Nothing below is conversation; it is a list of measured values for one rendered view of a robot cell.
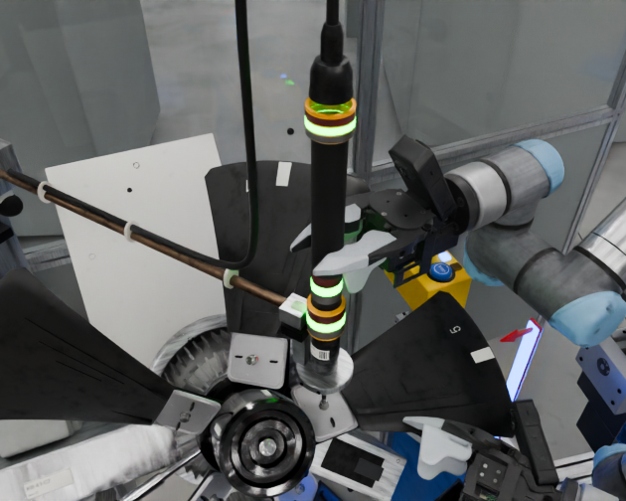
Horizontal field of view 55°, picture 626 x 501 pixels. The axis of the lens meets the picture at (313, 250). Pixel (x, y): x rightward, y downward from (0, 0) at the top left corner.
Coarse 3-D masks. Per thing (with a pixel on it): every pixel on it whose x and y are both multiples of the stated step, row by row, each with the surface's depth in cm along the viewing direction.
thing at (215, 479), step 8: (216, 472) 72; (208, 480) 71; (216, 480) 73; (224, 480) 75; (200, 488) 71; (208, 488) 73; (216, 488) 74; (224, 488) 77; (232, 488) 79; (200, 496) 72; (208, 496) 74; (224, 496) 78
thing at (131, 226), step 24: (240, 0) 49; (336, 0) 44; (240, 24) 50; (336, 24) 46; (240, 48) 51; (240, 72) 53; (48, 192) 85; (168, 240) 77; (216, 264) 73; (240, 264) 70
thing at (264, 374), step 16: (240, 336) 79; (256, 336) 77; (240, 352) 78; (256, 352) 77; (272, 352) 75; (240, 368) 78; (256, 368) 76; (272, 368) 75; (256, 384) 76; (272, 384) 75
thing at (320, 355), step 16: (336, 32) 46; (320, 48) 47; (336, 48) 46; (320, 64) 47; (336, 64) 47; (320, 80) 47; (336, 80) 47; (352, 80) 48; (320, 96) 48; (336, 96) 48; (352, 96) 49; (320, 352) 70; (336, 352) 70; (320, 368) 72; (336, 368) 73
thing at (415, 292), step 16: (432, 256) 118; (416, 272) 115; (464, 272) 115; (400, 288) 122; (416, 288) 115; (432, 288) 112; (448, 288) 113; (464, 288) 115; (416, 304) 117; (464, 304) 119
